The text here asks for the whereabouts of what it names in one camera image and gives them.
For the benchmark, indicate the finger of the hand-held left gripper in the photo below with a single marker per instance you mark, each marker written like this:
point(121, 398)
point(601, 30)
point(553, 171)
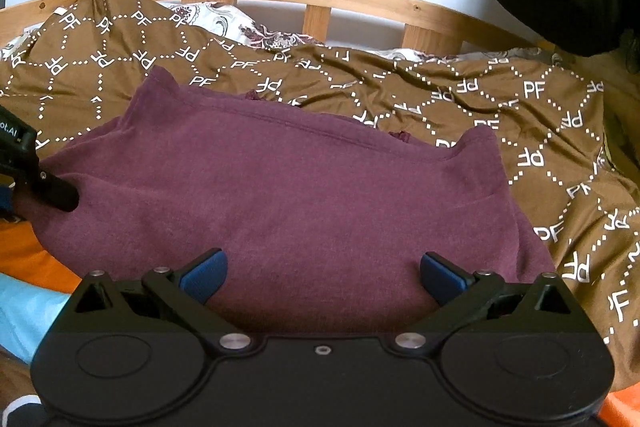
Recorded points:
point(55, 192)
point(4, 202)

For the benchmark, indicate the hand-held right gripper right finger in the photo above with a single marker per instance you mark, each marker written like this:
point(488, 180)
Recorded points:
point(442, 279)

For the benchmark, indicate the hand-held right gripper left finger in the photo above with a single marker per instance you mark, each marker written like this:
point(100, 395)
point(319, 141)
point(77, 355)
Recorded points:
point(205, 279)

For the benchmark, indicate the maroon long-sleeve shirt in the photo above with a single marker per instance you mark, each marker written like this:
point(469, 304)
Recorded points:
point(280, 207)

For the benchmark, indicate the brown patterned quilt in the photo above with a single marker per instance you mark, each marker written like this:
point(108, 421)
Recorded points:
point(450, 107)

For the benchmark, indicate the floral bed sheet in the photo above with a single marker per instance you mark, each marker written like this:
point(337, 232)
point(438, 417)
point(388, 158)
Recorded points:
point(220, 19)

